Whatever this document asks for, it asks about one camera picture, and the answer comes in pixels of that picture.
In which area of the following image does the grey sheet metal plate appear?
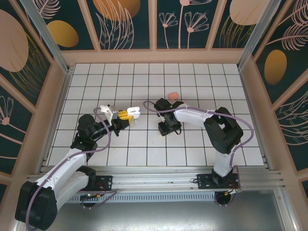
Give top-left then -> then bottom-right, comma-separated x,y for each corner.
14,201 -> 296,231

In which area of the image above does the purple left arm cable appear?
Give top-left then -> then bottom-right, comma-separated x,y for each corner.
26,107 -> 112,229

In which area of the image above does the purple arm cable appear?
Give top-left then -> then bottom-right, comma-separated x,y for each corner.
143,100 -> 255,193
26,107 -> 112,229

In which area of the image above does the aluminium side rail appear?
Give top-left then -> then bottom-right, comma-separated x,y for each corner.
39,67 -> 73,169
237,67 -> 274,170

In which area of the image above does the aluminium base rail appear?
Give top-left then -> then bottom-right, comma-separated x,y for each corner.
26,165 -> 287,193

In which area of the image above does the small circuit board with wires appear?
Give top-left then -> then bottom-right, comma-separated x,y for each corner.
80,192 -> 102,201
225,187 -> 242,196

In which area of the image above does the perforated metal cable duct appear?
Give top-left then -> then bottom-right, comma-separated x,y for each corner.
64,193 -> 217,203

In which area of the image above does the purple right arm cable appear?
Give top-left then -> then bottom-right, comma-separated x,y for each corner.
143,100 -> 255,193

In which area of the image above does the aluminium frame post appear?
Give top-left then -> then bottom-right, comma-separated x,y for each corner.
20,0 -> 73,73
237,0 -> 287,70

